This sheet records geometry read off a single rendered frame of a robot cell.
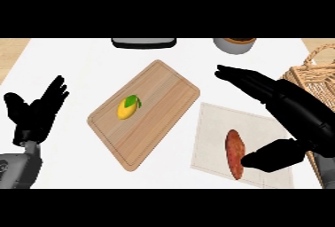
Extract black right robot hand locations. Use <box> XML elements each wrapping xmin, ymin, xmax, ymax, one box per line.
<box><xmin>214</xmin><ymin>64</ymin><xmax>335</xmax><ymax>174</ymax></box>

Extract grey round pot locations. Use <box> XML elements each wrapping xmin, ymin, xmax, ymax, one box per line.
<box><xmin>213</xmin><ymin>37</ymin><xmax>258</xmax><ymax>56</ymax></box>

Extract yellow corn with green husk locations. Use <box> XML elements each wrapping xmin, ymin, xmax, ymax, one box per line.
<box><xmin>115</xmin><ymin>94</ymin><xmax>145</xmax><ymax>121</ymax></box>

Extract wooden cutting board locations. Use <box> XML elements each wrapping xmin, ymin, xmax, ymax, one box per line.
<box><xmin>87</xmin><ymin>59</ymin><xmax>202</xmax><ymax>172</ymax></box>

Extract dark grey flat appliance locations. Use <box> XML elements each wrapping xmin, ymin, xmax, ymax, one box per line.
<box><xmin>109</xmin><ymin>37</ymin><xmax>179</xmax><ymax>50</ymax></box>

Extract reddish-brown sweet potato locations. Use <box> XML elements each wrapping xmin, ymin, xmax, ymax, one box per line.
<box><xmin>224</xmin><ymin>129</ymin><xmax>248</xmax><ymax>181</ymax></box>

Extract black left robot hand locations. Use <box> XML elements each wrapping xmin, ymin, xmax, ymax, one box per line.
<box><xmin>3</xmin><ymin>74</ymin><xmax>71</xmax><ymax>147</ymax></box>

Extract wicker basket with handle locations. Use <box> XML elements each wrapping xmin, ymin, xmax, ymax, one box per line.
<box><xmin>279</xmin><ymin>43</ymin><xmax>335</xmax><ymax>188</ymax></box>

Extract beige cloth placemat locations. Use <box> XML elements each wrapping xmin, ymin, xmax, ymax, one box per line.
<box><xmin>190</xmin><ymin>102</ymin><xmax>295</xmax><ymax>189</ymax></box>

